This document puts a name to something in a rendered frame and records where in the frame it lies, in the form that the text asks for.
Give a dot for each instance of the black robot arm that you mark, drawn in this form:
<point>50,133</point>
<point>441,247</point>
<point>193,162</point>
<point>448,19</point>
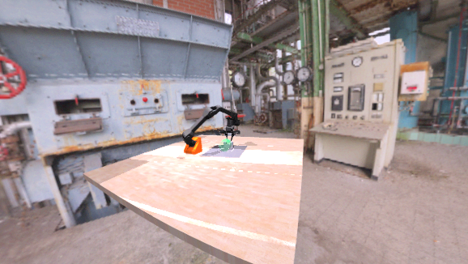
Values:
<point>207,114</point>

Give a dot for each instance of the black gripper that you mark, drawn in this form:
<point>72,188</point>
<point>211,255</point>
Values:
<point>233,132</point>

